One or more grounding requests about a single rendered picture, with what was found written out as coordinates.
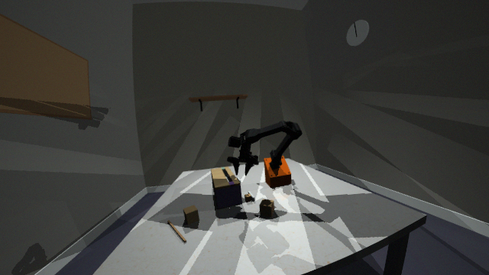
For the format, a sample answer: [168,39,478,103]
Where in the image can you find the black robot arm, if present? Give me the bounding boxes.
[228,121,302,170]

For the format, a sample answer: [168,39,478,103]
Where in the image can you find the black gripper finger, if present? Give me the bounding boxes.
[232,163,240,175]
[245,163,254,176]

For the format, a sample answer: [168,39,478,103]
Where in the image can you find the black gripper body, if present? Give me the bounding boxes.
[227,148,259,165]

